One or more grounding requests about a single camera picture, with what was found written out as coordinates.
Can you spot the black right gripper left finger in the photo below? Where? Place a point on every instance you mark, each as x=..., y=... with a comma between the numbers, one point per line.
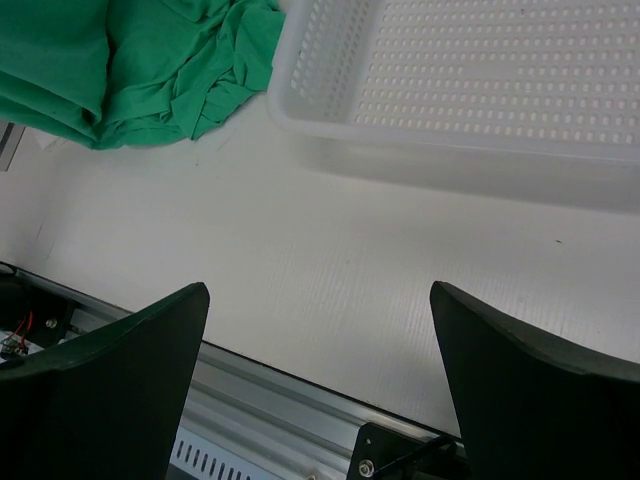
x=106, y=404

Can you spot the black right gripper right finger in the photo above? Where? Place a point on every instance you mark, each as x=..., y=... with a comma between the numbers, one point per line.
x=530, y=404

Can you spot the green tank top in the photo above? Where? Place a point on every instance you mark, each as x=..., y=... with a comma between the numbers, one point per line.
x=108, y=74

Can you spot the white perforated plastic basket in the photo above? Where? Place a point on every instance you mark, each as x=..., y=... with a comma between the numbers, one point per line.
x=557, y=78

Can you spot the white slotted cable duct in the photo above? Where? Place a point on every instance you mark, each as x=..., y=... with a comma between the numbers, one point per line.
x=194, y=457

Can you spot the black left base bracket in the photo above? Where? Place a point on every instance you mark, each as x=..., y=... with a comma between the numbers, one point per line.
x=32, y=318

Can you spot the black base bracket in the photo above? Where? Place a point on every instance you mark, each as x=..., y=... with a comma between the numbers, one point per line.
x=383, y=453
x=32, y=318

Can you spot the black right base bracket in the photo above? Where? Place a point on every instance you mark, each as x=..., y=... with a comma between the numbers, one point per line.
x=383, y=453

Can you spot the front aluminium rail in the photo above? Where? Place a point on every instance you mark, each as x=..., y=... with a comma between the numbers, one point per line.
x=284, y=425

